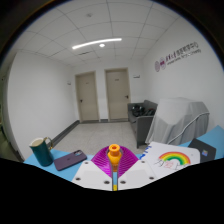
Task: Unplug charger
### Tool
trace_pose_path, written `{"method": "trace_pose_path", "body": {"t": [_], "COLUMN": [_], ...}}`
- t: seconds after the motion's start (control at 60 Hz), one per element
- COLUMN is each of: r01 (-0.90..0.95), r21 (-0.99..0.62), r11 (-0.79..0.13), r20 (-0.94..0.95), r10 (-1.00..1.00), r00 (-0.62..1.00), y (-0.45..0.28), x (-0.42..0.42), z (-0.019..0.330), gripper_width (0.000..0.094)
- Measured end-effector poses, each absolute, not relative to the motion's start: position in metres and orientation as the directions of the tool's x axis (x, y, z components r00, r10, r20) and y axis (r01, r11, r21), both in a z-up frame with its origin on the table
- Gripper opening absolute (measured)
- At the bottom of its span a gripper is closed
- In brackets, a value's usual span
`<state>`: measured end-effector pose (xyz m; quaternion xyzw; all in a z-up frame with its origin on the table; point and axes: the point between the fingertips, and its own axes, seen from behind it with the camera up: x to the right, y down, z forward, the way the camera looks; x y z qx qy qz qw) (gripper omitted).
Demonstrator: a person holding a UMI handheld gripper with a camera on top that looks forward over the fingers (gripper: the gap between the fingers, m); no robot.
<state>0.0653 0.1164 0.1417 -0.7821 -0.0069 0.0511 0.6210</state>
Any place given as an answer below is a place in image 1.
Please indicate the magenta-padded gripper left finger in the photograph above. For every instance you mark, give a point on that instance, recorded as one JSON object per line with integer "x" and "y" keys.
{"x": 89, "y": 173}

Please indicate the wall logo sign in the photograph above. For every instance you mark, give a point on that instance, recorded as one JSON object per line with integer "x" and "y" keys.
{"x": 176, "y": 56}

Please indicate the beige door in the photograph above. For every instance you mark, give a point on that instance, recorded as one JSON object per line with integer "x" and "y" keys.
{"x": 117, "y": 94}
{"x": 87, "y": 96}

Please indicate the white rainbow-print mouse pad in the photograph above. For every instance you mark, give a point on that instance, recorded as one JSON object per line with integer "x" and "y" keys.
{"x": 173, "y": 156}

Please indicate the black bag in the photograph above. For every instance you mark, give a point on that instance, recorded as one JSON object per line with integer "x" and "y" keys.
{"x": 141, "y": 110}

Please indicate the small round ceiling light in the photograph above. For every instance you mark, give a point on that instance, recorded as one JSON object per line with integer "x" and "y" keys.
{"x": 102, "y": 45}

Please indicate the purple smartphone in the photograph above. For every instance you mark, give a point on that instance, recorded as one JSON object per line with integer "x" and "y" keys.
{"x": 69, "y": 159}

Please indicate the grey cloth-covered object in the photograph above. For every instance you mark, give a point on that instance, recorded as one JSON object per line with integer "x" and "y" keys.
{"x": 180, "y": 116}

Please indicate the dark green mug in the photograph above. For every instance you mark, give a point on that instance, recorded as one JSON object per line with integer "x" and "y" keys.
{"x": 41, "y": 151}

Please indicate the long ceiling light strip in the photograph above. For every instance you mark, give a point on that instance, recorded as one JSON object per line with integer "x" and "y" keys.
{"x": 96, "y": 42}

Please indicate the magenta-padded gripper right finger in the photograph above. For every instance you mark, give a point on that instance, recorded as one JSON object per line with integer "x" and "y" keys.
{"x": 140, "y": 171}

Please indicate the black flat pad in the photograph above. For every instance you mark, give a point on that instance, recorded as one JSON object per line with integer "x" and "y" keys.
{"x": 200, "y": 148}

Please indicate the grey sofa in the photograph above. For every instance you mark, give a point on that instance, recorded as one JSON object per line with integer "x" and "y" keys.
{"x": 144, "y": 126}

